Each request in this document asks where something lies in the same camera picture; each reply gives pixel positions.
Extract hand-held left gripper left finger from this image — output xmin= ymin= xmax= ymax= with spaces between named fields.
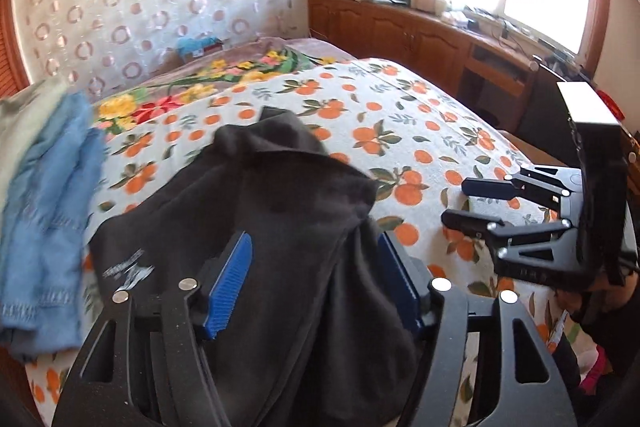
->
xmin=52 ymin=231 xmax=256 ymax=427

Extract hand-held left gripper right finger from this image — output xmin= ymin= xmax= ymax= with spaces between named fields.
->
xmin=377 ymin=231 xmax=576 ymax=427

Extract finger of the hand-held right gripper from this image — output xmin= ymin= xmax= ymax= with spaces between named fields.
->
xmin=462 ymin=166 xmax=583 ymax=212
xmin=441 ymin=208 xmax=579 ymax=261

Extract black pants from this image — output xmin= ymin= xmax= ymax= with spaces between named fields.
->
xmin=90 ymin=107 xmax=426 ymax=427

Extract grey-green folded pants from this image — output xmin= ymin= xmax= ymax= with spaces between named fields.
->
xmin=0 ymin=74 xmax=71 ymax=208

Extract orange fruit print bedsheet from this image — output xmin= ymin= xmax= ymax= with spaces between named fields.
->
xmin=25 ymin=57 xmax=601 ymax=427

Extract long wooden cabinet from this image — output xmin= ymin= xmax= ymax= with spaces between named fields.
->
xmin=307 ymin=0 xmax=566 ymax=132

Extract light blue folded jeans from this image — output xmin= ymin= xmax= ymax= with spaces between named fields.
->
xmin=0 ymin=92 xmax=108 ymax=343

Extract floral blanket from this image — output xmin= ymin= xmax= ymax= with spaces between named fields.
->
xmin=92 ymin=37 xmax=361 ymax=132

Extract blue bag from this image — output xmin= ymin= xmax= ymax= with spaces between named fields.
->
xmin=175 ymin=34 xmax=223 ymax=62

